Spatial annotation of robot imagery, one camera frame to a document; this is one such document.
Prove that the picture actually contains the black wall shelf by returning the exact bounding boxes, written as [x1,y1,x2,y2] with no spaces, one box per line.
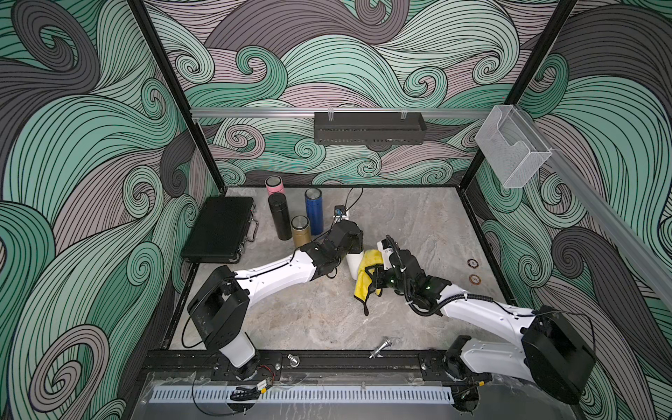
[313,111,427,146]

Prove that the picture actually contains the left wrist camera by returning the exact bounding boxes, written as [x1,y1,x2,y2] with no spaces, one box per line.
[334,205,350,223]

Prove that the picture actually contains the white slotted cable duct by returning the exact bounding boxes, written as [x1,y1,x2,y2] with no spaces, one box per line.
[149,385,454,404]

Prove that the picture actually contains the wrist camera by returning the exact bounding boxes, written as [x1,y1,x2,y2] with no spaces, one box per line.
[334,205,350,223]
[377,239,396,270]

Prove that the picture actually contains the white thermos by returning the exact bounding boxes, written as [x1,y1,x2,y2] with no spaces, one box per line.
[346,251,365,281]

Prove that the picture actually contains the silver bolt on rail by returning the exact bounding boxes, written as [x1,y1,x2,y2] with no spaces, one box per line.
[369,339,392,359]

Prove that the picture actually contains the yellow grey cleaning cloth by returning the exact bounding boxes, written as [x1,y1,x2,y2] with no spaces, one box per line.
[353,250,383,317]

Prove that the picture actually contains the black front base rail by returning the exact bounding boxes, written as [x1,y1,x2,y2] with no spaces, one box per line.
[142,349,467,376]

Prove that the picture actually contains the black thermos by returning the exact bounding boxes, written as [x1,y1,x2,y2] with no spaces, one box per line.
[268,192,292,241]

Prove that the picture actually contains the silver knob on rail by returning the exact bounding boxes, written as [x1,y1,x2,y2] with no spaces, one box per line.
[287,355,300,368]

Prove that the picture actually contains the gold thermos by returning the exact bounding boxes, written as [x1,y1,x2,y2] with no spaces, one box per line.
[290,215,313,248]

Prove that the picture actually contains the blue thermos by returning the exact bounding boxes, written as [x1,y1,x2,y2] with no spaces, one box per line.
[304,188,324,236]

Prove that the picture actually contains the pink thermos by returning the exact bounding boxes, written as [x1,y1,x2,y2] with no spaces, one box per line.
[265,175,285,196]

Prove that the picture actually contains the black hard case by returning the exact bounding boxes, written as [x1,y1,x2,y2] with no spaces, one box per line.
[180,196,259,264]

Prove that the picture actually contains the clear acrylic wall holder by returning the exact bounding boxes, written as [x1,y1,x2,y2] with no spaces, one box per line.
[475,105,552,189]

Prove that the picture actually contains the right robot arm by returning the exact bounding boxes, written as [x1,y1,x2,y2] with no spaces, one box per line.
[351,248,596,405]

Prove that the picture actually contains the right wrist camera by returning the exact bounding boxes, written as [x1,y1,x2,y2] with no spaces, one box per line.
[377,239,396,270]

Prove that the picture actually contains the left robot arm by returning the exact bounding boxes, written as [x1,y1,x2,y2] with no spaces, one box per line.
[187,220,363,371]

